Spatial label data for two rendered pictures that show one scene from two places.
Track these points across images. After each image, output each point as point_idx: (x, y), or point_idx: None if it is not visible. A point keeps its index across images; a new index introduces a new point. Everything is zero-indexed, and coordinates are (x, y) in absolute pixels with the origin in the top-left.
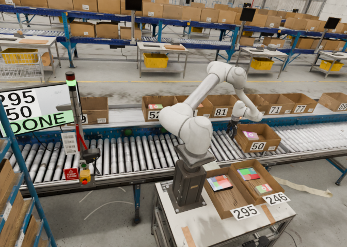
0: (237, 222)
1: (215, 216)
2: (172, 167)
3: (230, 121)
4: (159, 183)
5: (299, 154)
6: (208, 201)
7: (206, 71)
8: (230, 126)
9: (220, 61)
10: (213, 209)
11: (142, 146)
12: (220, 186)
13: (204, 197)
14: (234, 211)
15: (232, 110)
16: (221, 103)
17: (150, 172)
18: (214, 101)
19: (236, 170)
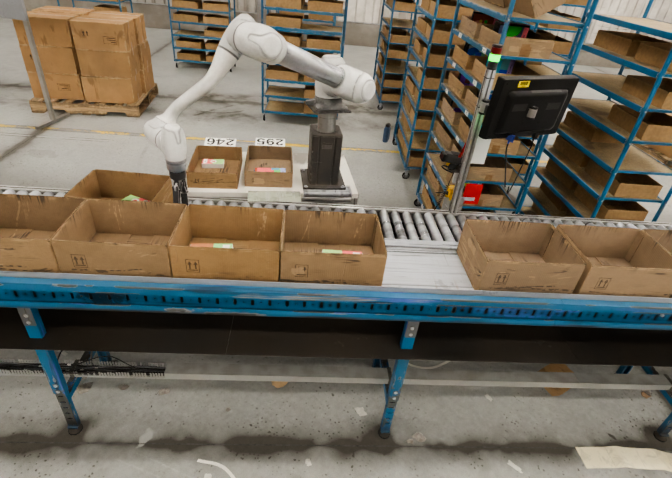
0: None
1: (295, 163)
2: (327, 205)
3: (178, 188)
4: (352, 193)
5: (59, 188)
6: (295, 171)
7: (281, 51)
8: None
9: (260, 24)
10: (294, 166)
11: None
12: (273, 169)
13: (297, 175)
14: (281, 144)
15: (185, 152)
16: (92, 270)
17: (363, 205)
18: (123, 264)
19: (238, 166)
